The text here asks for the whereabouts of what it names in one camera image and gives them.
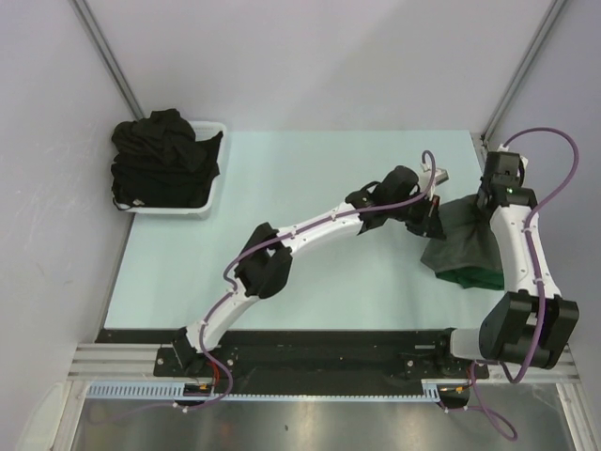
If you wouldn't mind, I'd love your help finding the light blue cable duct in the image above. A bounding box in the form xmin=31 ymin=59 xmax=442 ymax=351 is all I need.
xmin=87 ymin=381 xmax=440 ymax=403

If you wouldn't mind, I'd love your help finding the aluminium frame rail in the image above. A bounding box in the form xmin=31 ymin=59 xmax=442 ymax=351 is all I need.
xmin=68 ymin=344 xmax=580 ymax=384

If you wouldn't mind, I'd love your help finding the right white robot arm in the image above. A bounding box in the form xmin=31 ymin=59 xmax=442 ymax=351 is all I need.
xmin=433 ymin=151 xmax=579 ymax=377

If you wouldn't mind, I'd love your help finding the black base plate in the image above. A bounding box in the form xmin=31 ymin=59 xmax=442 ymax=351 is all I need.
xmin=96 ymin=330 xmax=489 ymax=397

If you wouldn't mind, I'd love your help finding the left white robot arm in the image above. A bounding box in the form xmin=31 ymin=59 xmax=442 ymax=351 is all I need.
xmin=172 ymin=163 xmax=449 ymax=376

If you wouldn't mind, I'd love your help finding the grey t shirt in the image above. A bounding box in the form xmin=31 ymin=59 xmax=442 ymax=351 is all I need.
xmin=421 ymin=194 xmax=503 ymax=274

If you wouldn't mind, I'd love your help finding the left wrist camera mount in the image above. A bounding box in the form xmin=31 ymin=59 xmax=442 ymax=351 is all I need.
xmin=418 ymin=164 xmax=449 ymax=199

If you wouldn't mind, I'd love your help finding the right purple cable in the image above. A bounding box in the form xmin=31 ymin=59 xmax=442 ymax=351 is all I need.
xmin=469 ymin=127 xmax=581 ymax=443

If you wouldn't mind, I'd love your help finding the green folded t shirt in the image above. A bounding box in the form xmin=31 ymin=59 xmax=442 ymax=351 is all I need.
xmin=435 ymin=267 xmax=504 ymax=290

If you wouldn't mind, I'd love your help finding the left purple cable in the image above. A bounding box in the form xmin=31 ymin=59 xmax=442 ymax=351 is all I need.
xmin=86 ymin=149 xmax=438 ymax=427

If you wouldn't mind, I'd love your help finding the purple cable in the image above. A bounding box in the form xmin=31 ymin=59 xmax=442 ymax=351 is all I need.
xmin=469 ymin=127 xmax=581 ymax=443
xmin=86 ymin=149 xmax=438 ymax=427

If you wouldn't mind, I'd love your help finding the white plastic basket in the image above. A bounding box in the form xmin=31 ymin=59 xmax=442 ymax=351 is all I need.
xmin=113 ymin=120 xmax=230 ymax=220

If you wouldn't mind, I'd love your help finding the black t shirts pile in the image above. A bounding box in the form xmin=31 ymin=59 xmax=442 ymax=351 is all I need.
xmin=111 ymin=109 xmax=224 ymax=210

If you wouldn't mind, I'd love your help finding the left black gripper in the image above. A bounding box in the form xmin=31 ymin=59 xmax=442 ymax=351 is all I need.
xmin=387 ymin=192 xmax=446 ymax=241

